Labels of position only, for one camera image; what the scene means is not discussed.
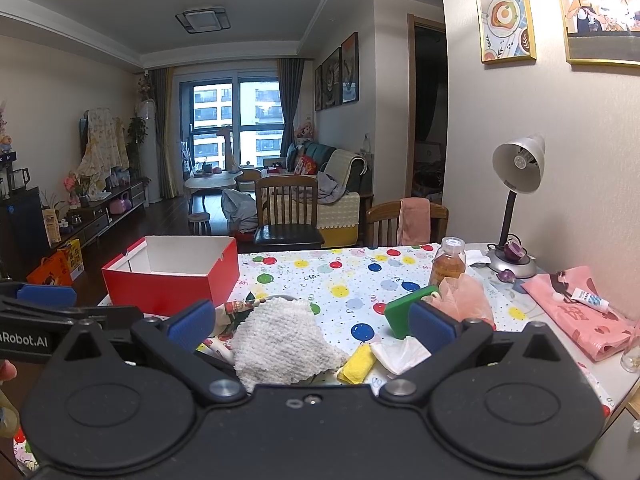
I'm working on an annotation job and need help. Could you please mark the pink mesh bath pouf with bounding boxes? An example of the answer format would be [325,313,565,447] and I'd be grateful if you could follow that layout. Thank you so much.
[423,274,495,327]

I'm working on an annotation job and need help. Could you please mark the white knitted cloth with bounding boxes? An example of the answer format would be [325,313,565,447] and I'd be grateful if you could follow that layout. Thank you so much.
[231,297,348,391]

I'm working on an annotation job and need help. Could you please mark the operator hand with blue glove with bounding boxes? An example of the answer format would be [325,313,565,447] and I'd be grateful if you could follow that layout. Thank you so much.
[0,361,17,382]

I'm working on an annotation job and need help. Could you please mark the orange gift box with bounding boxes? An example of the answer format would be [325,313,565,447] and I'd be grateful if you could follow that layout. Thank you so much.
[26,250,73,286]

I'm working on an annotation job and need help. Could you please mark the yellow gift box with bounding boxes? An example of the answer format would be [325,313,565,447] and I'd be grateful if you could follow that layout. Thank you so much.
[58,238,85,281]

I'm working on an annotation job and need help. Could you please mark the red white cardboard box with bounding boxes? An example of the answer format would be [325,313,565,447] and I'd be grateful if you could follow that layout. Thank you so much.
[102,235,240,316]

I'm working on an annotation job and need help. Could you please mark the white tissue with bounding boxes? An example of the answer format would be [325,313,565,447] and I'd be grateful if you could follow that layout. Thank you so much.
[369,336,432,376]

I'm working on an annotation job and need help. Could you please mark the green sponge block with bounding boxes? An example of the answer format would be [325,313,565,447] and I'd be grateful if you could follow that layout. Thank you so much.
[384,282,439,339]

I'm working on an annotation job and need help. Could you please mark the black water dispenser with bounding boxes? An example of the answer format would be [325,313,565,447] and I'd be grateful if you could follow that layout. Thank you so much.
[0,152,50,282]

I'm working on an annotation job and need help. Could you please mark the low tv cabinet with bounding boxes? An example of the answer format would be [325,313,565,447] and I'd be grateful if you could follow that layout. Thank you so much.
[51,180,146,250]

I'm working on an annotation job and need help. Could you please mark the amber liquid bottle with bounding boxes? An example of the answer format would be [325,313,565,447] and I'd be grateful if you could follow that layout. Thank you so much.
[428,236,466,286]

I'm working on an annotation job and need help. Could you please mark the yellow sponge piece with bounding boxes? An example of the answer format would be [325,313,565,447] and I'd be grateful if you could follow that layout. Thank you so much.
[336,344,376,385]

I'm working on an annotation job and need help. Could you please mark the small round stool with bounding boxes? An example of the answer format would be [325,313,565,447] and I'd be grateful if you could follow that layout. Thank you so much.
[188,212,212,235]

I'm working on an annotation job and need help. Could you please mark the pink towel on chair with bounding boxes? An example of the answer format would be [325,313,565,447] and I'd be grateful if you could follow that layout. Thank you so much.
[397,197,431,246]

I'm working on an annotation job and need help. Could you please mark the small white tube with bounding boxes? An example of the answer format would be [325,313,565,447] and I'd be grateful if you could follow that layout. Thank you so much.
[570,287,610,313]

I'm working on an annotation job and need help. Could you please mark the wooden chair near table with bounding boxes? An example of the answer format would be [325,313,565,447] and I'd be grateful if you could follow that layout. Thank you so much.
[366,200,449,248]

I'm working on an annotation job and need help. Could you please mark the grey bag on floor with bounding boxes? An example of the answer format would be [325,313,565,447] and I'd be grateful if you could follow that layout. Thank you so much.
[220,188,258,233]

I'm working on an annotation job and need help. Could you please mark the round coffee table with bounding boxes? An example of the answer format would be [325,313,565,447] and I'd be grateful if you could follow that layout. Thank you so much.
[184,170,243,214]

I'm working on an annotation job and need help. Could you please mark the floral cloth on tv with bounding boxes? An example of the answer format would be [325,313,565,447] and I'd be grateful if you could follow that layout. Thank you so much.
[76,108,129,194]

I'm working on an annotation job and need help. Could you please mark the wooden chair black seat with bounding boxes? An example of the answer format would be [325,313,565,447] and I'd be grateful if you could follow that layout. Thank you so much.
[254,174,324,252]

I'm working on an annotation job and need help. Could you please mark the silver desk lamp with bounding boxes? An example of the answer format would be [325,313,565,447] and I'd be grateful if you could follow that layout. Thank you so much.
[485,134,547,280]

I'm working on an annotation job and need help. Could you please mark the sofa with covers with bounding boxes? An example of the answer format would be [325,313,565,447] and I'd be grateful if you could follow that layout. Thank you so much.
[262,141,371,248]

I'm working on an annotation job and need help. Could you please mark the window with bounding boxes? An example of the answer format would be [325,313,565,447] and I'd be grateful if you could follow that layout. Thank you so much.
[179,70,284,169]

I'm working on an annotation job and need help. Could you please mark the ceiling light fixture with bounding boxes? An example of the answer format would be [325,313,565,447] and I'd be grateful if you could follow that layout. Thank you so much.
[176,6,231,35]

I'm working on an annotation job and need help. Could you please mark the dark triptych wall pictures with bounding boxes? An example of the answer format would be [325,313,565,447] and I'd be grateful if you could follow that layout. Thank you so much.
[314,32,360,112]

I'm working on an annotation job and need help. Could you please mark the food picture gold frame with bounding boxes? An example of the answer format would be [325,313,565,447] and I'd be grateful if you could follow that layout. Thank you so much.
[475,0,537,64]

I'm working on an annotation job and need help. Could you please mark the girls picture gold frame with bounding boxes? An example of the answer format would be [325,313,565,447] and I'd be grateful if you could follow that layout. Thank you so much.
[560,0,639,67]

